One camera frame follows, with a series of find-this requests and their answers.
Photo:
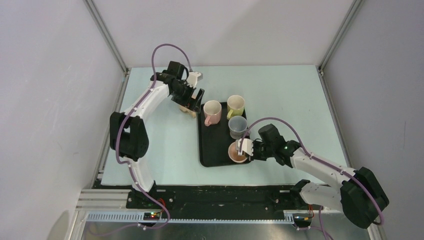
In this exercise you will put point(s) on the orange translucent cup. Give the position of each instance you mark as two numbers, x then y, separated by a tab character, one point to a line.
233	154

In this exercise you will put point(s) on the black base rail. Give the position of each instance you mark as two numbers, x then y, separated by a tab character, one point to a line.
219	202

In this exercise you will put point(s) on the black rectangular tray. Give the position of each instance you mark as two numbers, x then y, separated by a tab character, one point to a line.
214	140

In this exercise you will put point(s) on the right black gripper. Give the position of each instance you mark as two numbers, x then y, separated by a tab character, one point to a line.
255	143

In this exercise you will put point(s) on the pink mug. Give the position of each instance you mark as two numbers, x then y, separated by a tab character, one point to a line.
212	111

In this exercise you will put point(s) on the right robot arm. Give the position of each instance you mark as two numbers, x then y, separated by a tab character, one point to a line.
354	192

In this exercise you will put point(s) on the yellow mug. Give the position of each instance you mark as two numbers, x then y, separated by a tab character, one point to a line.
235	106

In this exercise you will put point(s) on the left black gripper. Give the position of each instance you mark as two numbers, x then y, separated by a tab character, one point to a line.
187	102

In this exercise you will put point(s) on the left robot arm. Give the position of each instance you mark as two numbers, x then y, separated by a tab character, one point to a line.
127	130

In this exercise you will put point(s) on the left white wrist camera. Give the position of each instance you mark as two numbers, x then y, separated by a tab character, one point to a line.
193	78

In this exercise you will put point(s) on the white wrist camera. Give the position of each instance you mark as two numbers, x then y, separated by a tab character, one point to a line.
193	78
245	147

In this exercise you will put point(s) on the aluminium frame rail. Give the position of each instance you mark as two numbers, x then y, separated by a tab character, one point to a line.
115	200

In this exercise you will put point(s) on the clear glass mug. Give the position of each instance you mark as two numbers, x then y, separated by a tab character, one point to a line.
238	126

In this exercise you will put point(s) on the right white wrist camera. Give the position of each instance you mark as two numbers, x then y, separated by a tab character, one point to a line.
245	147

